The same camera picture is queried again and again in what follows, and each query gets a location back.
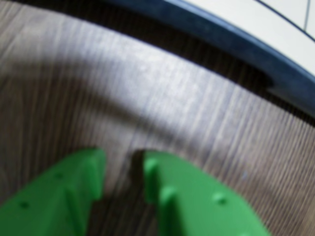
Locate white gridded go board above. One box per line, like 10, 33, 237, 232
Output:
93, 0, 315, 99

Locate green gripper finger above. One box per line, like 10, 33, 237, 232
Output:
143, 149, 269, 236
0, 147, 108, 236

